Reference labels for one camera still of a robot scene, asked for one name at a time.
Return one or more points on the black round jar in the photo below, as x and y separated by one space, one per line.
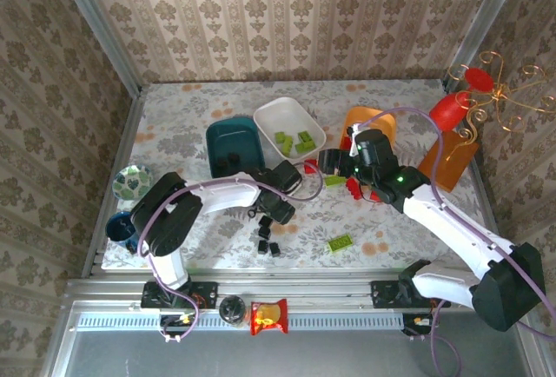
232 309

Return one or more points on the floral patterned table cover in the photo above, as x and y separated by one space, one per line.
182 107

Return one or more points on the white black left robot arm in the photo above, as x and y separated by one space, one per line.
221 194

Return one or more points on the orange wooden base block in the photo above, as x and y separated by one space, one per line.
456 164

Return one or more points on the teal plastic container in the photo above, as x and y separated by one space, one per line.
234 138

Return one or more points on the aluminium mounting rail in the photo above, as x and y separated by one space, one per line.
304 286

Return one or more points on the small circuit board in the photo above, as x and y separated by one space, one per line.
180 320
420 321

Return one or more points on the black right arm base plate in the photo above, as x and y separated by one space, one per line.
384 294

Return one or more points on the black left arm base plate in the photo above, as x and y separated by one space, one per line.
208 294

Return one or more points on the small leaf pattern bowl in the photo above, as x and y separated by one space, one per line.
132 181

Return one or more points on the small green lego brick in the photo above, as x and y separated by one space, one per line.
280 136

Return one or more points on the aluminium frame post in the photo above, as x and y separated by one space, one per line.
97 25
484 25

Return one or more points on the flat red candle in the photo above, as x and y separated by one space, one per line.
478 78

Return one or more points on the dark blue mug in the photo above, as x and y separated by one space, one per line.
119 227

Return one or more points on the white plastic container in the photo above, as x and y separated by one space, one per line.
282 116

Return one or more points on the green lego plate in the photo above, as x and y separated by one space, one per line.
340 242

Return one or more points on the red cup on stand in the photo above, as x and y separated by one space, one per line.
447 112

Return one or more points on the red snack bag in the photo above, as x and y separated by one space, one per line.
269 317

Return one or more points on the orange plastic container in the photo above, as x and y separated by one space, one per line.
356 115

